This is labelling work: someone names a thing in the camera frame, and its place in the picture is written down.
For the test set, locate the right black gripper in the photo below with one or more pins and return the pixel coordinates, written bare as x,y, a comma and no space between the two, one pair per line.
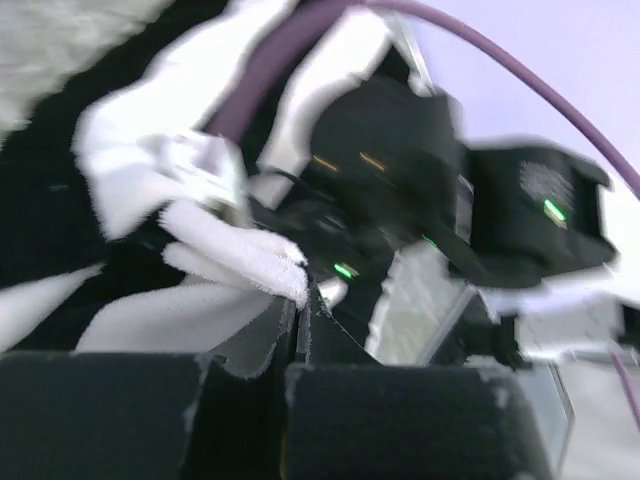
374,173

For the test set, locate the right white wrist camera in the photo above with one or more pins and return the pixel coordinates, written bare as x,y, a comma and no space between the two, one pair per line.
212,170

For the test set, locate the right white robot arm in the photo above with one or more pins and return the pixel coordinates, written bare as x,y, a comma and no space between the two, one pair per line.
465,234

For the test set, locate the black white striped pillowcase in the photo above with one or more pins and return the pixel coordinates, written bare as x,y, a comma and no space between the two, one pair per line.
102,252

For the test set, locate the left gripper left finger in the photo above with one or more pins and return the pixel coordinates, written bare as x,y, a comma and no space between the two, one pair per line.
213,415

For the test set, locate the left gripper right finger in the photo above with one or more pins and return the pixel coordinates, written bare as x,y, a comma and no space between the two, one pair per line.
369,421

